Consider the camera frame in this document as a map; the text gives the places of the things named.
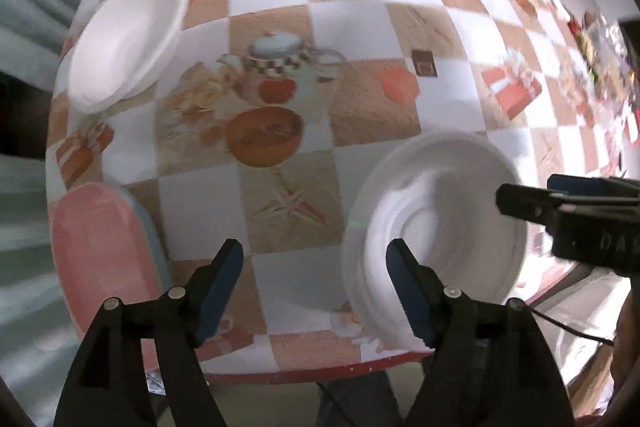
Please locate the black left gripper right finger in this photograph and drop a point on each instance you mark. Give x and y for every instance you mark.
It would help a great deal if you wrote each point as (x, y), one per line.
(490, 364)

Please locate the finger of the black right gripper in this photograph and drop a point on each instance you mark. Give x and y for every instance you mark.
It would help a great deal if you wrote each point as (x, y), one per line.
(613, 200)

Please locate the white foam bowl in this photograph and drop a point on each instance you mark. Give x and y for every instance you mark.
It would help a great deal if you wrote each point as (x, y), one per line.
(437, 192)
(122, 51)

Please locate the blue plastic plate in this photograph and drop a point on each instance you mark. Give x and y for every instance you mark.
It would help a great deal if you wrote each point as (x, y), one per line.
(156, 248)

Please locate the pink plastic plate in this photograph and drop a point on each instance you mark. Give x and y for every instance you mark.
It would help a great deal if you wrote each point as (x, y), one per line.
(99, 250)

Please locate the checkered patterned tablecloth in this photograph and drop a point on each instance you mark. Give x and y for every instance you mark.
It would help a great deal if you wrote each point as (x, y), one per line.
(267, 121)

